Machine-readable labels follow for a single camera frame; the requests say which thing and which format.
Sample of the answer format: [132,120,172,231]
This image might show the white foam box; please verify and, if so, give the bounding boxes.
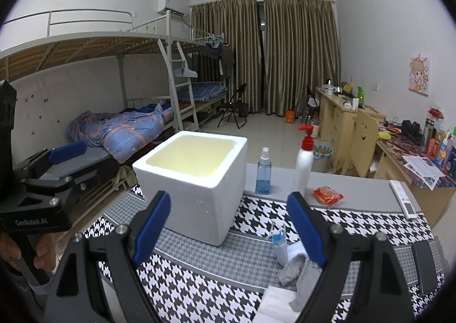
[132,131,248,247]

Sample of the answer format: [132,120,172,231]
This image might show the white remote control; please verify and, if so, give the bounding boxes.
[390,180,417,220]

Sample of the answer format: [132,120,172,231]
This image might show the anime girl poster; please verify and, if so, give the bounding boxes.
[408,54,430,96]

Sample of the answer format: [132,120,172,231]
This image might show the white tissue sheet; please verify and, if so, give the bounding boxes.
[252,286,299,323]

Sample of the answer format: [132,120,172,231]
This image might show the orange snack packet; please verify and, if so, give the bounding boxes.
[312,187,344,207]

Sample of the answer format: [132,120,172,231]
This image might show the wooden smiley chair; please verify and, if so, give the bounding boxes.
[342,109,379,177]

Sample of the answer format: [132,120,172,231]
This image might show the houndstooth table runner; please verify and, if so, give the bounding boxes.
[81,183,446,323]

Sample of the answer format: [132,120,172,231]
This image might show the printed paper sheets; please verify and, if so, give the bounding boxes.
[404,156,444,190]

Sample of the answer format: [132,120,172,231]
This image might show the black folding chair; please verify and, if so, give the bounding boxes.
[217,83,248,129]

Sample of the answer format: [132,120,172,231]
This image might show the metal bunk bed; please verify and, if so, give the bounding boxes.
[0,7,229,132]

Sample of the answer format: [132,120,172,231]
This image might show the white air conditioner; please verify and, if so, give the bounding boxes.
[157,0,186,17]

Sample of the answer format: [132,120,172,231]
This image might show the person left hand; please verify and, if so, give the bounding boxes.
[0,232,56,272]

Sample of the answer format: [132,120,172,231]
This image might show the hanging dark clothes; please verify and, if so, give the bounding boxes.
[204,41,236,78]

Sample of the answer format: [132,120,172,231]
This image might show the blue plaid quilt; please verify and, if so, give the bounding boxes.
[66,103,174,163]

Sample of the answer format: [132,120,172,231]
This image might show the wooden desk with drawers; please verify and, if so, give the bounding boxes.
[314,87,387,170]

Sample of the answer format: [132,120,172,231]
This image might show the green spray bottle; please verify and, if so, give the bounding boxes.
[357,86,365,104]

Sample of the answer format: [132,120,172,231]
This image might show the white red pump bottle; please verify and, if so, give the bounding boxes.
[292,126,315,197]

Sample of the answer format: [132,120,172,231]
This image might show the brown striped curtains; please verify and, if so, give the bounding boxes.
[192,0,341,116]

